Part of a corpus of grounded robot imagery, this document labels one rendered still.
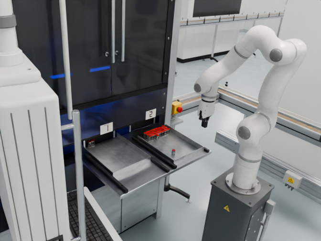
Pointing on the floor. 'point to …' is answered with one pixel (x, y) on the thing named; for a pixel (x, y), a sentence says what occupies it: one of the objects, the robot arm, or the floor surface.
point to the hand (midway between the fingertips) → (204, 123)
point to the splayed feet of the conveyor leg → (178, 192)
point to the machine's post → (165, 118)
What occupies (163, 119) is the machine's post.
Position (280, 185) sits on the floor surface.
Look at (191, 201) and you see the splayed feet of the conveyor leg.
